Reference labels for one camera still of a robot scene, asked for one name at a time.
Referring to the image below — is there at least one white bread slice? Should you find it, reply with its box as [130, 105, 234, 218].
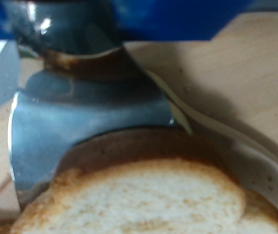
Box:
[164, 94, 278, 234]
[10, 158, 248, 234]

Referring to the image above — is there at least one blue spatula grip block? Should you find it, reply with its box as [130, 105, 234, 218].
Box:
[0, 0, 254, 42]

